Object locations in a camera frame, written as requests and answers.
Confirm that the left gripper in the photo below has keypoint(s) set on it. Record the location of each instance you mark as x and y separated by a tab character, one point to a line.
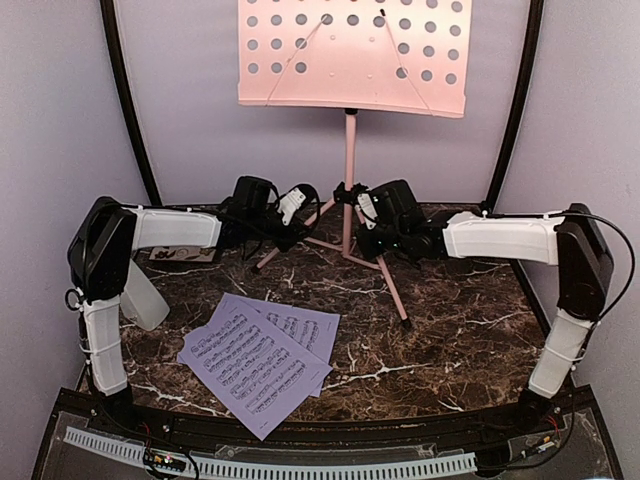
291	235

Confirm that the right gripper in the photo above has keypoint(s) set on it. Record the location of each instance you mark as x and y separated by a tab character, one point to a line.
368	249

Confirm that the pink folding music stand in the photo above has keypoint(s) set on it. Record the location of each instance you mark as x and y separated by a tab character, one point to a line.
395	56

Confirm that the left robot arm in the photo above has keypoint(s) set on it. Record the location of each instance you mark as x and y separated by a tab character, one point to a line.
110	286

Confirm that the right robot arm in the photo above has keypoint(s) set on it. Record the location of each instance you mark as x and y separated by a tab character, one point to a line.
569	240

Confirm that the floral patterned tile coaster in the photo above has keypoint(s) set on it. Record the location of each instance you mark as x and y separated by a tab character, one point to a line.
183	254

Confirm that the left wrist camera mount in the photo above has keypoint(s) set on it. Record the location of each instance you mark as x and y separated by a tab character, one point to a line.
295	199

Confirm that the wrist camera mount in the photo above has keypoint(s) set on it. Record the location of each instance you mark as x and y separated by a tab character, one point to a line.
365	210
295	199

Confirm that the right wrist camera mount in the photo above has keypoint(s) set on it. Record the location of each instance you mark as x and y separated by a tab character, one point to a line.
365	210

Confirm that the black front rail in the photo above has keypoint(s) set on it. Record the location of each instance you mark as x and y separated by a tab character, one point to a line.
444	431

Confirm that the grey slotted cable duct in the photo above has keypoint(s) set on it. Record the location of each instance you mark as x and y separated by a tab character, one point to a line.
250	463

